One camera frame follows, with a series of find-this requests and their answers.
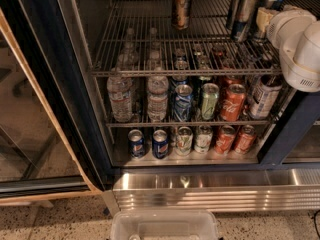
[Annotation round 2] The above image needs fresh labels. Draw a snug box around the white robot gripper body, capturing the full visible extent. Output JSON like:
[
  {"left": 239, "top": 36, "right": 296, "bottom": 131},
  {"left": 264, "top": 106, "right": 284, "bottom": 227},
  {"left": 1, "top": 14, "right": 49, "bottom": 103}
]
[{"left": 266, "top": 10, "right": 316, "bottom": 49}]

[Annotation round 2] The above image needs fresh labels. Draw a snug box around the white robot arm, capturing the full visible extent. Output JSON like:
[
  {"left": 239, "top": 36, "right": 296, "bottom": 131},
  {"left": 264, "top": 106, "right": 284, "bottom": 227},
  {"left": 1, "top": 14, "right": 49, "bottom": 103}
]
[{"left": 255, "top": 5, "right": 320, "bottom": 93}]

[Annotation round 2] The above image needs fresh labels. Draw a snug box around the white blue can middle shelf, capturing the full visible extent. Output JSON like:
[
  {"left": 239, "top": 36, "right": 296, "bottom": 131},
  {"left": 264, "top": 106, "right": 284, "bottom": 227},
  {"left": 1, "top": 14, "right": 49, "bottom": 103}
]
[{"left": 249, "top": 75, "right": 282, "bottom": 120}]

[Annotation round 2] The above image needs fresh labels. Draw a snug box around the brown gold tall can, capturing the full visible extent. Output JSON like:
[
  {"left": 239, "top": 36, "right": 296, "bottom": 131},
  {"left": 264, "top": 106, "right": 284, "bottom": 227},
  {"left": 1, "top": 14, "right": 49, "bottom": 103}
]
[{"left": 171, "top": 0, "right": 192, "bottom": 30}]

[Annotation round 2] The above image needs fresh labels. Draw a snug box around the green can middle shelf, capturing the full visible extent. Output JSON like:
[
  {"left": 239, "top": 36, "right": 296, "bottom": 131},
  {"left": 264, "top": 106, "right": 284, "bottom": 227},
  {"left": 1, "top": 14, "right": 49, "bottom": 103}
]
[{"left": 200, "top": 83, "right": 219, "bottom": 120}]

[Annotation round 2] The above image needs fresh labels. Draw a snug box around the red coca cola can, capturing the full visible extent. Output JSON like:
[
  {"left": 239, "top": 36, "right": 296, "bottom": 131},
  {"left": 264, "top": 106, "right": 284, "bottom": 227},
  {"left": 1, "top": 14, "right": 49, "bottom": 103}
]
[{"left": 220, "top": 84, "right": 246, "bottom": 122}]

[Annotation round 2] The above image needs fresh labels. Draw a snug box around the blue pepsi can middle shelf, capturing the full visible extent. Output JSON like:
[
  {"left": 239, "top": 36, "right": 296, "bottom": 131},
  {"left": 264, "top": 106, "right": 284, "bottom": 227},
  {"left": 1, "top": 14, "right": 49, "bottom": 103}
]
[{"left": 173, "top": 84, "right": 193, "bottom": 122}]

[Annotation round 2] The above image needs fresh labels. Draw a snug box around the left red can bottom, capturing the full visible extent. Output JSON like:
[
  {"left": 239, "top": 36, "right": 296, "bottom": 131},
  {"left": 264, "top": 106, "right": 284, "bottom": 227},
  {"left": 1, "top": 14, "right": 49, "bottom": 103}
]
[{"left": 214, "top": 125, "right": 236, "bottom": 155}]

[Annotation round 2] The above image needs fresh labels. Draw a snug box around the right red can bottom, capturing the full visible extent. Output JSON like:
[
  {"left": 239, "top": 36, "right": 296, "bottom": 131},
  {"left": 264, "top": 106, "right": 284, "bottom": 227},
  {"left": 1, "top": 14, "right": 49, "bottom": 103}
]
[{"left": 233, "top": 125, "right": 256, "bottom": 154}]

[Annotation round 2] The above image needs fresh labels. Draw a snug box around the right green white can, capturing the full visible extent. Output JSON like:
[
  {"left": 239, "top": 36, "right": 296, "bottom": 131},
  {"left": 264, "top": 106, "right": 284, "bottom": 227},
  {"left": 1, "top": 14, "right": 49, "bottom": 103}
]
[{"left": 194, "top": 125, "right": 213, "bottom": 153}]

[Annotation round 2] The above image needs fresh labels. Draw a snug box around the green white can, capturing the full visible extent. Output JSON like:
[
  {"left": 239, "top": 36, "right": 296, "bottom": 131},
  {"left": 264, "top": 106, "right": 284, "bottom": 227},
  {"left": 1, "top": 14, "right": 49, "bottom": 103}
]
[
  {"left": 176, "top": 126, "right": 193, "bottom": 156},
  {"left": 194, "top": 125, "right": 213, "bottom": 153}
]

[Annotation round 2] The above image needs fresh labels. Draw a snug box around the left green white can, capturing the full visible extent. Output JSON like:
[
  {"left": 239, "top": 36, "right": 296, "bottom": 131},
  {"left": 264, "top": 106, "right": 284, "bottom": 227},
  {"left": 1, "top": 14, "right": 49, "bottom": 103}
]
[{"left": 176, "top": 126, "right": 193, "bottom": 156}]

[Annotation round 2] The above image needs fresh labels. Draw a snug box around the right blue pepsi can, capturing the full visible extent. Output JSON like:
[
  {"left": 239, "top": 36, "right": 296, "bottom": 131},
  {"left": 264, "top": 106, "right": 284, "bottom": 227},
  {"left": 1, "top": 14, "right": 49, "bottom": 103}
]
[{"left": 152, "top": 129, "right": 168, "bottom": 159}]

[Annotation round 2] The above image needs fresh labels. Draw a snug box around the blue pepsi can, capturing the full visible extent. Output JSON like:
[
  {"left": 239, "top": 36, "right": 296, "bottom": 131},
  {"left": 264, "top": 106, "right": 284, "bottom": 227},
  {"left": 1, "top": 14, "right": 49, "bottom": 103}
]
[
  {"left": 152, "top": 129, "right": 168, "bottom": 159},
  {"left": 128, "top": 129, "right": 145, "bottom": 158}
]

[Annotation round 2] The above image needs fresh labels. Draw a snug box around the stainless steel fridge base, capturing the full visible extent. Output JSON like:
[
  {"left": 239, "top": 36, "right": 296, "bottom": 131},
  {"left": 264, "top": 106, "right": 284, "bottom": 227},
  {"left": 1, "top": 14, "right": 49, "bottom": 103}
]
[{"left": 102, "top": 169, "right": 320, "bottom": 214}]

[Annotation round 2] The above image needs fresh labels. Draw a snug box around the left blue pepsi can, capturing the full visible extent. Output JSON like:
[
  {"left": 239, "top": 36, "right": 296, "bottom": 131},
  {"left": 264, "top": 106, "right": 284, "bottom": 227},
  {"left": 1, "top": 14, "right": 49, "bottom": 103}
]
[{"left": 128, "top": 129, "right": 145, "bottom": 158}]

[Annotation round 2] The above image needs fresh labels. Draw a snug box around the open glass fridge door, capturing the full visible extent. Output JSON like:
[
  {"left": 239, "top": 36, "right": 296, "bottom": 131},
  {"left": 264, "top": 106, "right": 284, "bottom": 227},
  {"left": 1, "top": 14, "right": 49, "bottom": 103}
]
[{"left": 0, "top": 0, "right": 112, "bottom": 205}]

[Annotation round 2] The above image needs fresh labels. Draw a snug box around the right clear water bottle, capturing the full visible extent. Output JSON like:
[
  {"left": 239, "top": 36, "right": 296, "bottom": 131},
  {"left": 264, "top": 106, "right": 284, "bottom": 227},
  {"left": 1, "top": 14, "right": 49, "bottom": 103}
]
[{"left": 147, "top": 50, "right": 169, "bottom": 122}]

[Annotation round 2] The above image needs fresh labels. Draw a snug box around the clear water bottle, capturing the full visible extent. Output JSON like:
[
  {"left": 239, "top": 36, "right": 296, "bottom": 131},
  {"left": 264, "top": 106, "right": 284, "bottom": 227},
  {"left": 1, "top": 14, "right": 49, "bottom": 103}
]
[
  {"left": 147, "top": 50, "right": 169, "bottom": 122},
  {"left": 107, "top": 54, "right": 132, "bottom": 123}
]

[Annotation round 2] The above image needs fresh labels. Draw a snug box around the left clear water bottle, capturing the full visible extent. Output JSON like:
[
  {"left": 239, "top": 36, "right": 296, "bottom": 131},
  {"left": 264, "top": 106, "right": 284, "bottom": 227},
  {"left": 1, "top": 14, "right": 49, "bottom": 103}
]
[{"left": 107, "top": 54, "right": 132, "bottom": 123}]

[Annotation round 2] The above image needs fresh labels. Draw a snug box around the clear plastic bin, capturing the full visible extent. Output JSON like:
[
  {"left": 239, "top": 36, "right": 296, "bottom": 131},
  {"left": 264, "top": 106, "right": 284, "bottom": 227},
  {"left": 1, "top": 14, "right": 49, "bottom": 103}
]
[{"left": 110, "top": 210, "right": 218, "bottom": 240}]

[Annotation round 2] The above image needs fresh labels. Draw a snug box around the dark blue fridge frame post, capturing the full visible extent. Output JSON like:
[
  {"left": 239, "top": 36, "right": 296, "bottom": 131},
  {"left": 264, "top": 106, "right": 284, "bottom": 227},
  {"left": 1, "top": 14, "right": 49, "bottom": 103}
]
[{"left": 258, "top": 91, "right": 320, "bottom": 167}]

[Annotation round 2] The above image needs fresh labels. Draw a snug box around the middle wire fridge shelf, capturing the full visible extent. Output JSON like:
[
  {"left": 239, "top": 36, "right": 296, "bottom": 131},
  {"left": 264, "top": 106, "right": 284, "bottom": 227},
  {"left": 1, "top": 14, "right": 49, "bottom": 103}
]
[{"left": 106, "top": 115, "right": 275, "bottom": 128}]

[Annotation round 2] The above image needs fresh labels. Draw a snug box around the wire fridge shelf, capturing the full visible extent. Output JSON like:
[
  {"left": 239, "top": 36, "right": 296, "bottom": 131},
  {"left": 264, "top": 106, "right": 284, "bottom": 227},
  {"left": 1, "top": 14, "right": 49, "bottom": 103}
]
[
  {"left": 92, "top": 0, "right": 281, "bottom": 77},
  {"left": 106, "top": 115, "right": 275, "bottom": 128}
]

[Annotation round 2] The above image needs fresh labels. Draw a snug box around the top wire fridge shelf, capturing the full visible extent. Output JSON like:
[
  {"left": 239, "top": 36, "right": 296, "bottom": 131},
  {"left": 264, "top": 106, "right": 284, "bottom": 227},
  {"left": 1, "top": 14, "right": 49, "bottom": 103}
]
[{"left": 92, "top": 0, "right": 281, "bottom": 77}]

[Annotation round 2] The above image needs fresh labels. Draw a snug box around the black cable on floor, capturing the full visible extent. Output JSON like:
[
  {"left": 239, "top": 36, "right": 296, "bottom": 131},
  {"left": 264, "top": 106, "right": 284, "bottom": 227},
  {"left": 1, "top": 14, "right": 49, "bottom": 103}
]
[{"left": 311, "top": 209, "right": 320, "bottom": 240}]

